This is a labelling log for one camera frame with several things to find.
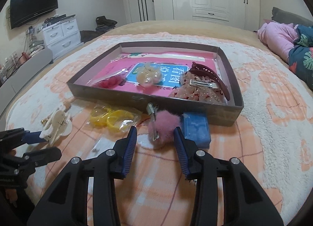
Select black flat television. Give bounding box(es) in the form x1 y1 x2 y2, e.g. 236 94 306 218
10 0 58 29

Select grey bench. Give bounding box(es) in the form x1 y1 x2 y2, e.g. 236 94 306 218
0 49 53 115

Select pink pompom hair clip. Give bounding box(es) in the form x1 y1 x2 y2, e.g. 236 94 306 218
146 103 180 149

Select blue jewelry box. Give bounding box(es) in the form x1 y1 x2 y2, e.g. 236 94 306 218
181 112 211 149

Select pink book in tray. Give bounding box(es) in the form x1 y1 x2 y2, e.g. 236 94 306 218
86 51 219 97

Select white drawer cabinet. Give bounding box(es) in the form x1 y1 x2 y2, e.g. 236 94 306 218
38 16 83 61

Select white floral claw hair clip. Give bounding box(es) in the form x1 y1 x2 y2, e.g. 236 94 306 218
39 108 73 147

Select brown cardboard tray box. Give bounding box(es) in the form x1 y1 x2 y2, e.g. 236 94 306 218
67 41 244 126

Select pink padded jacket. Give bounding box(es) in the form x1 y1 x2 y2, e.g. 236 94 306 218
257 22 298 63

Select dark clothes pile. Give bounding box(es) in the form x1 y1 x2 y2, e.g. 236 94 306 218
95 16 117 33

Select blue floral quilt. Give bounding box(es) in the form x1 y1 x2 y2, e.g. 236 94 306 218
288 25 313 90

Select dark red banana hair clip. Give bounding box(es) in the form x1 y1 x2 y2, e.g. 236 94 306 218
189 62 230 101

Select polka dot mesh bow clip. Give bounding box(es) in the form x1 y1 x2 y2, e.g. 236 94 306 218
169 71 227 105

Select yellow bracelets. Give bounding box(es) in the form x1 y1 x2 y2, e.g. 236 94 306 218
86 104 143 134

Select white earring card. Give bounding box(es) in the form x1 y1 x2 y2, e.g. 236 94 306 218
86 136 115 159

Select grey headboard cushion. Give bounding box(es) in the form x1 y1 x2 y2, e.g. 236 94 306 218
272 7 313 27

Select orange white plush blanket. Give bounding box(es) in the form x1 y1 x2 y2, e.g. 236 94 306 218
6 33 312 225

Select beige bed sheet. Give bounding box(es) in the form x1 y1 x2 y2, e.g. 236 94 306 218
0 19 289 119

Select red hair accessory in bag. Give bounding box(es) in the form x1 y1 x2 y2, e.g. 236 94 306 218
89 68 128 88

